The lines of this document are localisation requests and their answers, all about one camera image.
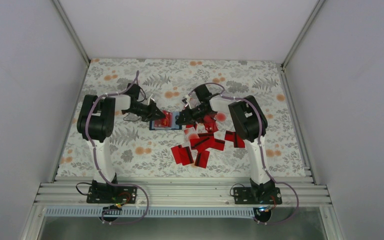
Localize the red card front left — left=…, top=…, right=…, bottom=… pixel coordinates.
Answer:
left=171, top=145, right=183, bottom=165

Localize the white card red circle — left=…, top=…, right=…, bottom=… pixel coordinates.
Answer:
left=214, top=112, right=227, bottom=122

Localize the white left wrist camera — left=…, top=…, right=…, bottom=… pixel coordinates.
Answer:
left=147, top=94, right=155, bottom=106

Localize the grey slotted cable duct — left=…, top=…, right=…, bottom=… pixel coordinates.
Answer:
left=43, top=206, right=255, bottom=219

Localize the floral patterned table cloth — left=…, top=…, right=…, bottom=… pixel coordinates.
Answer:
left=56, top=58, right=307, bottom=178

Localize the navy blue card holder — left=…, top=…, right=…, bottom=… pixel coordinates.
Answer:
left=149, top=110, right=182, bottom=131

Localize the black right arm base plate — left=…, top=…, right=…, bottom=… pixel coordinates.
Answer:
left=232, top=187, right=283, bottom=205

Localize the red card front bottom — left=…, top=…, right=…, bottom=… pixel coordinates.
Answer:
left=194, top=150, right=210, bottom=169

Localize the aluminium front rail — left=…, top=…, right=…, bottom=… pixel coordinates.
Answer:
left=34, top=176, right=332, bottom=207

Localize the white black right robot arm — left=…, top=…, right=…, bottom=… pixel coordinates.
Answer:
left=176, top=83, right=275, bottom=204

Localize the red card front middle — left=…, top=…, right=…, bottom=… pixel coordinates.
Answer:
left=179, top=147, right=194, bottom=166

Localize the aluminium left corner post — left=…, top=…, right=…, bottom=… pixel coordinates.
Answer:
left=51, top=0, right=91, bottom=67

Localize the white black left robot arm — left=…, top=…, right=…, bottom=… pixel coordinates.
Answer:
left=76, top=83, right=166, bottom=203

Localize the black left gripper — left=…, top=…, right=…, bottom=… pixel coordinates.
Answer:
left=124, top=101, right=166, bottom=123

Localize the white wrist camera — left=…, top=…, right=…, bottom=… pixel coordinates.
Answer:
left=181, top=94, right=196, bottom=109
left=147, top=94, right=155, bottom=106

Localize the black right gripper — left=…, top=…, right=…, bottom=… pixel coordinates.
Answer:
left=176, top=104, right=211, bottom=126

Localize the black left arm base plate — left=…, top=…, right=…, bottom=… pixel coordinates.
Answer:
left=86, top=182, right=138, bottom=204

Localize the red chip card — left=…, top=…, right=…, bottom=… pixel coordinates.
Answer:
left=153, top=110, right=173, bottom=128

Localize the aluminium right corner post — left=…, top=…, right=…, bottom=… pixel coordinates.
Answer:
left=280, top=0, right=326, bottom=71

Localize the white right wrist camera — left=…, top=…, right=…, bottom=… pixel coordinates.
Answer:
left=181, top=94, right=196, bottom=109

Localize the aluminium corner post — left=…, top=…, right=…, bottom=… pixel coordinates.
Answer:
left=51, top=0, right=91, bottom=67
left=280, top=0, right=326, bottom=71

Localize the red card far right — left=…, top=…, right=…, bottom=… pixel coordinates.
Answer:
left=224, top=130, right=245, bottom=149

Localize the red card pile centre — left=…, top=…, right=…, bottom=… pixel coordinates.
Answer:
left=189, top=133, right=225, bottom=153

